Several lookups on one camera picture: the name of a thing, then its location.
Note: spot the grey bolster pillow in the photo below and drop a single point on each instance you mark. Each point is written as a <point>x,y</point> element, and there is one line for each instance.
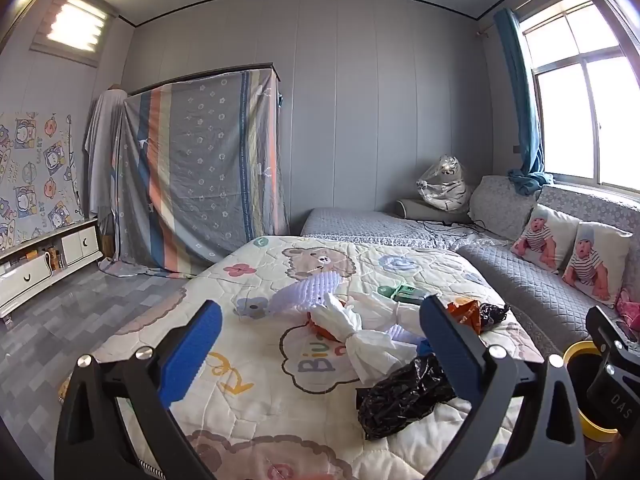
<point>415,208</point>

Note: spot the blue curtain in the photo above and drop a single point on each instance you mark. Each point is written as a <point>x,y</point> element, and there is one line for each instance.
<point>522,110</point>

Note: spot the white plastic bag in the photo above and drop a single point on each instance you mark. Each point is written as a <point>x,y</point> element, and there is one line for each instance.
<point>370,355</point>

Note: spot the white low cabinet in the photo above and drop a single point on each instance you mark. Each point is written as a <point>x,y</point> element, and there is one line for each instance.
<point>30,275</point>

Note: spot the green and grey box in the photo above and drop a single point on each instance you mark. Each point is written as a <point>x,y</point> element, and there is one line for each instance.
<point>407,294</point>

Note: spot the large window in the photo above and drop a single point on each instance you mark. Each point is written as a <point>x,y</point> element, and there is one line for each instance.
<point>590,110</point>

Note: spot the hanging white cloth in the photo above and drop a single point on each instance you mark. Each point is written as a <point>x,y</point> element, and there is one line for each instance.
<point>102,155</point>

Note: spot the cartoon printed bed quilt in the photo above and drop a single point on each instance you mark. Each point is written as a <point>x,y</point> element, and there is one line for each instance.
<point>260,430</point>

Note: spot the grey quilted sofa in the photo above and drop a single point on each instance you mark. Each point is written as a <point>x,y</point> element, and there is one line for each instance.
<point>525,280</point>

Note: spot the yellow-rimmed trash bin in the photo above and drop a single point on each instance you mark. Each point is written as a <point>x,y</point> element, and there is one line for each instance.
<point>596,431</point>

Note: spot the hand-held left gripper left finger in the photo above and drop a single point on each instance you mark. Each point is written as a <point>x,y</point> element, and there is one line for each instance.
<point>192,350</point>

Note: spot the pink cloth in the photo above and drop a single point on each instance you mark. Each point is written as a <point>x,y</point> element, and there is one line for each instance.
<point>629,310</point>

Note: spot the black plastic bag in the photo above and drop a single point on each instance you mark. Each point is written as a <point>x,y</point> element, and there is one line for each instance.
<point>492,315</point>
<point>400,400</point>

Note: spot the orange snack wrapper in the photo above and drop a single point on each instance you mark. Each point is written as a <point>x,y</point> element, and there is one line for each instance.
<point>327,335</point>
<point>462,312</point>

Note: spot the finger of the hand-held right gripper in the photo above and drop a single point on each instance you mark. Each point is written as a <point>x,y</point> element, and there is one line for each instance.
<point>602,330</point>

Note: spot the small window blind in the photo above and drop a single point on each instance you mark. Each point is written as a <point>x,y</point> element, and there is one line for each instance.
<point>75,22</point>

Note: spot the white foam net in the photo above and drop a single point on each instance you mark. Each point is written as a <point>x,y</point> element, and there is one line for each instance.
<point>310,290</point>
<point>405,335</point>

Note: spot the baby print pillow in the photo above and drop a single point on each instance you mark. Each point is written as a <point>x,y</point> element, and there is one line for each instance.
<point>542,237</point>
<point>595,265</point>

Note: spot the plush tiger in plastic bag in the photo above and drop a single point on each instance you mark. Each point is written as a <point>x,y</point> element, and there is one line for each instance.
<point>445,185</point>

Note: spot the cartoon printed wall cloth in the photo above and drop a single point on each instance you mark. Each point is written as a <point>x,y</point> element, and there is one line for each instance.
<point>35,175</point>

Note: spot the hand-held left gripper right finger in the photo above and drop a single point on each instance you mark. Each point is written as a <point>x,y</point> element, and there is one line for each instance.
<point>450,347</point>

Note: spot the striped sheet covered wardrobe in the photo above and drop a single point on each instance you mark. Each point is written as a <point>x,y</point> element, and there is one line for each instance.
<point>200,175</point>

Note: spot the blue rubber glove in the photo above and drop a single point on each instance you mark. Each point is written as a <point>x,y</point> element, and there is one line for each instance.
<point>425,348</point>

